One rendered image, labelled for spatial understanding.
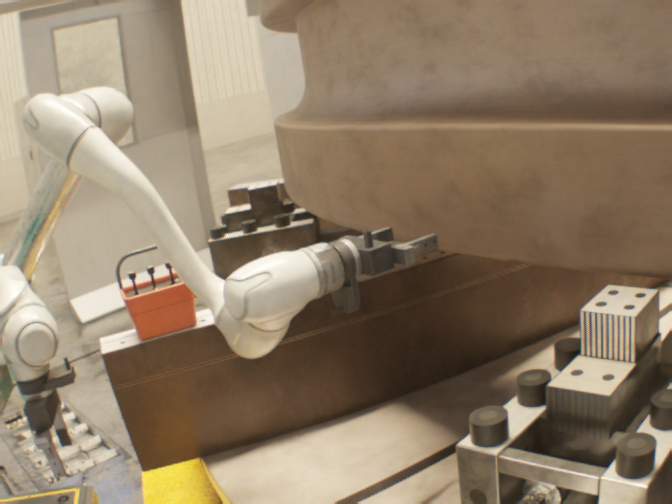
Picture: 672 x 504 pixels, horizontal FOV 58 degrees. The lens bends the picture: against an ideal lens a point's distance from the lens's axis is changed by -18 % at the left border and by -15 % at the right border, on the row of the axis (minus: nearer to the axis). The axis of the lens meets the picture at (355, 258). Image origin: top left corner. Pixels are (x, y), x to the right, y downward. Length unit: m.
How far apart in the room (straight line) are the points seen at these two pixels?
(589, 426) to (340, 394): 1.08
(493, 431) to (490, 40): 0.81
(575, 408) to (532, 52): 0.72
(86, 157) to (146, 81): 3.77
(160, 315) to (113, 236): 3.14
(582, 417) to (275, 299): 0.54
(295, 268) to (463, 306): 0.98
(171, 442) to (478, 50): 1.28
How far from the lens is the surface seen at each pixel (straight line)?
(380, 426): 1.94
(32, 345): 1.04
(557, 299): 2.33
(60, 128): 1.33
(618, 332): 1.10
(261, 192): 2.93
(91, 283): 4.88
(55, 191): 1.57
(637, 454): 0.95
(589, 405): 1.04
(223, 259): 2.89
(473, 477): 1.11
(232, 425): 1.94
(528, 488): 1.16
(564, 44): 1.36
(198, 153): 5.30
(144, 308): 1.79
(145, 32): 5.11
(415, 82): 1.66
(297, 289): 1.20
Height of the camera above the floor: 1.25
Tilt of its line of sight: 15 degrees down
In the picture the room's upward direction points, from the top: 10 degrees counter-clockwise
